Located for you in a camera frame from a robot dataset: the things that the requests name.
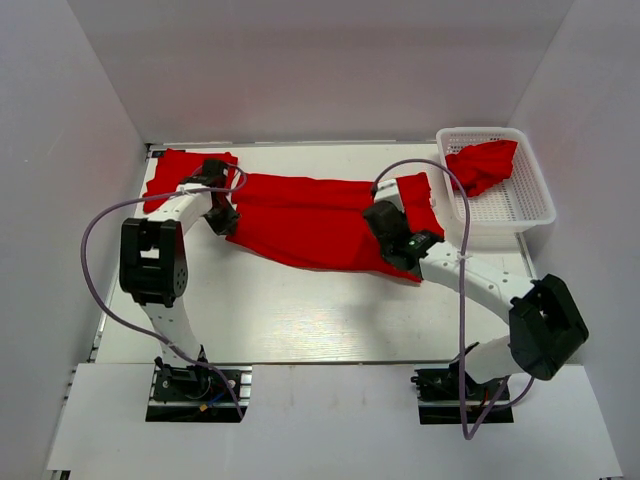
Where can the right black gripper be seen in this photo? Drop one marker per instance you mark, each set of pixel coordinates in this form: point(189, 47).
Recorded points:
point(401, 211)

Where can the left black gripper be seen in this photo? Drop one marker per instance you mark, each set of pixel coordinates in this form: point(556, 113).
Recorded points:
point(229, 222)

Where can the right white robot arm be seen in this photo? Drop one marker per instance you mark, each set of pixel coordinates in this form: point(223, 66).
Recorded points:
point(545, 326)

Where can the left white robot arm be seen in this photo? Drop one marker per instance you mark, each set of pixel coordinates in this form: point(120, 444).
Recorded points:
point(153, 270)

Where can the folded red t shirt stack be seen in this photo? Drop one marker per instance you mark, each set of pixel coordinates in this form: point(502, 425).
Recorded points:
point(172, 167)

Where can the white plastic basket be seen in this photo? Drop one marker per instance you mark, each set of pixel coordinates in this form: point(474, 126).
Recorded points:
point(515, 205)

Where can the red t shirt in basket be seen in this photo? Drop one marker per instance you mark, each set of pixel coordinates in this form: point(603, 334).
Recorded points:
point(480, 167)

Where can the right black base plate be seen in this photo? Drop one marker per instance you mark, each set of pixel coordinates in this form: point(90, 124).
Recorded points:
point(439, 404)

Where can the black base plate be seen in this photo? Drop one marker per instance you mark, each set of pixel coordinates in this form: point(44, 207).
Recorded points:
point(439, 404)
point(200, 400)

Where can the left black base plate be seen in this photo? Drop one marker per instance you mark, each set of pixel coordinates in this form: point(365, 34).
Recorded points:
point(200, 400)

